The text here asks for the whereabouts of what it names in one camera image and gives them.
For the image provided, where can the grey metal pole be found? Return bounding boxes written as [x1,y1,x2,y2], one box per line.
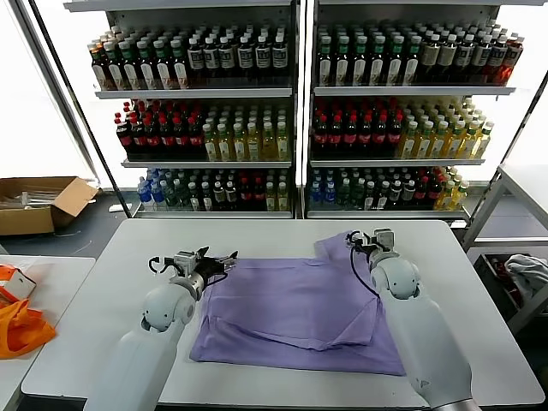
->
[10,0,104,190]

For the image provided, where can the dark bottle white square label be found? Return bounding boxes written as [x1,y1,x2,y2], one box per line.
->
[255,35,272,79]
[204,37,221,80]
[271,34,289,79]
[219,36,236,80]
[188,37,205,80]
[237,36,255,79]

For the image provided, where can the dark bottle green white label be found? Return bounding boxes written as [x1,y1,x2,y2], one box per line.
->
[136,39,156,91]
[120,40,139,91]
[317,35,335,86]
[351,34,369,86]
[105,41,124,91]
[403,35,421,86]
[369,34,387,86]
[154,39,173,90]
[334,35,352,86]
[387,35,405,86]
[171,39,190,89]

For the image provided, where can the dark bottle beige label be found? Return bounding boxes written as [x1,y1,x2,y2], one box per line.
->
[420,34,441,84]
[438,34,458,84]

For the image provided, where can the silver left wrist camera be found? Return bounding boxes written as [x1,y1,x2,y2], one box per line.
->
[173,252,198,275]

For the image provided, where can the orange cloth bag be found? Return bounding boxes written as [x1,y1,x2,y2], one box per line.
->
[0,298,59,360]

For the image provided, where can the cola bottle red cap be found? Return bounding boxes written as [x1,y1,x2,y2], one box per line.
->
[328,114,344,158]
[372,114,389,158]
[342,114,360,158]
[426,175,442,210]
[158,116,174,158]
[171,116,188,158]
[238,177,253,211]
[252,177,266,211]
[387,113,404,158]
[313,114,330,158]
[115,117,133,158]
[129,117,146,158]
[414,176,429,210]
[358,114,374,158]
[187,116,204,158]
[143,117,159,158]

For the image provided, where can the dark bottle navy label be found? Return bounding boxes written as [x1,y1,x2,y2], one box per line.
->
[456,34,475,84]
[473,35,492,84]
[488,37,508,85]

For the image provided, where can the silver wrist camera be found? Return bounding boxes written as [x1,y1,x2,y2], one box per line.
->
[372,229,397,253]
[173,252,198,275]

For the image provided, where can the orange white carton box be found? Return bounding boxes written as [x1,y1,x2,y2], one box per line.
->
[0,264,39,301]

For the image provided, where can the red packages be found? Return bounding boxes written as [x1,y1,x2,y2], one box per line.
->
[491,256,522,310]

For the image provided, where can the grey white crumpled cloth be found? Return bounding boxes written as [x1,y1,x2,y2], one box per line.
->
[503,254,548,297]

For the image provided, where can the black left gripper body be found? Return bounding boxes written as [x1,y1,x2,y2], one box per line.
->
[192,256,226,284]

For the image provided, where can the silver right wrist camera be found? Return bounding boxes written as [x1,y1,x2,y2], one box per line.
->
[372,229,397,253]

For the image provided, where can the purple T-shirt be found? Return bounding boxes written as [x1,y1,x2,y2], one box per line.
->
[188,229,408,378]

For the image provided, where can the amber drink bottle white cap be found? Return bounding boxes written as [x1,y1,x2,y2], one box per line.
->
[91,43,109,91]

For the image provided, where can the open cardboard box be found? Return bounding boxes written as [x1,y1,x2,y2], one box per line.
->
[0,176,101,236]

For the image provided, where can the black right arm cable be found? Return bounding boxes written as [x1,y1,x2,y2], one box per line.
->
[344,229,382,299]

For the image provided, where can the grey metal shelving unit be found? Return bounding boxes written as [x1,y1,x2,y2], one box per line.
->
[63,0,301,220]
[301,0,547,222]

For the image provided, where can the white plastic packing pieces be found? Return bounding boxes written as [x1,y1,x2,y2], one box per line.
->
[0,190,57,211]

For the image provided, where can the grey metal side table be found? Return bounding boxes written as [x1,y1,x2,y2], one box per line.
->
[462,164,548,337]

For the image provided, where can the black metal pole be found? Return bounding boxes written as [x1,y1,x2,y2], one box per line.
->
[28,0,134,220]
[464,80,548,241]

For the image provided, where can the black plastic crate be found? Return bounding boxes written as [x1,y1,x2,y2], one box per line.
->
[472,252,548,327]

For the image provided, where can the red drink bottle white cap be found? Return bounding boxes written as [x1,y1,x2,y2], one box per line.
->
[499,38,524,86]

